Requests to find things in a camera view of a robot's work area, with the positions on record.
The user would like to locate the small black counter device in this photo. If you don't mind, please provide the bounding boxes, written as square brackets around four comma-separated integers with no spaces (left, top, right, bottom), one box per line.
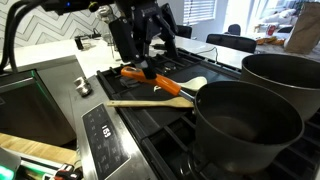
[73,35,86,51]

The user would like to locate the brown paper bag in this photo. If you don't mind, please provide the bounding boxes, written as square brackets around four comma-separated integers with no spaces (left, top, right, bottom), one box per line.
[283,1,320,56]

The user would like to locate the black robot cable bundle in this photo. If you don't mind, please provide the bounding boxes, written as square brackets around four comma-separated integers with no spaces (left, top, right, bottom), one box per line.
[0,0,46,75]

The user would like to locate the silver stove knob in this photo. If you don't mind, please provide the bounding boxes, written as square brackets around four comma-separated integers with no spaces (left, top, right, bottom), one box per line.
[73,76,88,88]
[77,84,93,98]

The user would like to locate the white window blinds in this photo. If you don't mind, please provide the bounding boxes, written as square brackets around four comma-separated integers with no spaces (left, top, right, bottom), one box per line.
[182,0,218,26]

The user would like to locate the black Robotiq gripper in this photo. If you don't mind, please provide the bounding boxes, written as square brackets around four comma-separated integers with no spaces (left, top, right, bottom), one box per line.
[108,0,180,81]

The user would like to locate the large dark grey pot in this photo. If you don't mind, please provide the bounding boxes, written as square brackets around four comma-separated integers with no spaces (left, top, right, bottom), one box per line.
[239,53,320,123]

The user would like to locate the black dining chair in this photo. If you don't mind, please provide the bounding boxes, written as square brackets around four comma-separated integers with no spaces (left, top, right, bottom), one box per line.
[205,33,258,55]
[175,24,194,40]
[227,23,242,36]

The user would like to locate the orange snack bag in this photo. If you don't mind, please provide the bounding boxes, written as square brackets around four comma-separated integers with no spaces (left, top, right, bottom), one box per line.
[255,35,286,47]

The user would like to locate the dark pot with orange handle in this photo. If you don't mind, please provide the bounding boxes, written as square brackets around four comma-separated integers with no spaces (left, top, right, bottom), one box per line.
[120,65,305,175]

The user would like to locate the orange spatula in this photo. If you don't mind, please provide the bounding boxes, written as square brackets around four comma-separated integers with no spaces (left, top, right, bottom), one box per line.
[153,75,208,93]

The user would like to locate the light grey sofa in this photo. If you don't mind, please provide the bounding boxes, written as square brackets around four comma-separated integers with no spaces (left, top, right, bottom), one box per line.
[262,7,300,28]

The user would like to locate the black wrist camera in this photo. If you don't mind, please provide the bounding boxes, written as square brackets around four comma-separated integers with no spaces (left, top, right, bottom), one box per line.
[42,0,103,16]

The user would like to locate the wooden flat spatula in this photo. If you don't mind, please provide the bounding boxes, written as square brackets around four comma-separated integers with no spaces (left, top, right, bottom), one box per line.
[106,96,195,109]

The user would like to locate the thin dark counter cable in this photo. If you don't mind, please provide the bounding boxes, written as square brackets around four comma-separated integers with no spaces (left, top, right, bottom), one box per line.
[185,45,220,64]

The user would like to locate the stainless dishwasher front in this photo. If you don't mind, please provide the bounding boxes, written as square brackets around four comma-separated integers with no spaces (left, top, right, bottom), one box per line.
[0,68,79,147]

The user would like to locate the stainless black gas range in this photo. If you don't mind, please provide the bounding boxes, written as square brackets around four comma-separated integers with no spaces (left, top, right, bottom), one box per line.
[68,46,320,180]

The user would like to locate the red and white cup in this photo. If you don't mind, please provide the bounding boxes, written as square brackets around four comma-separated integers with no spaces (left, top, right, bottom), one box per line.
[266,24,278,37]

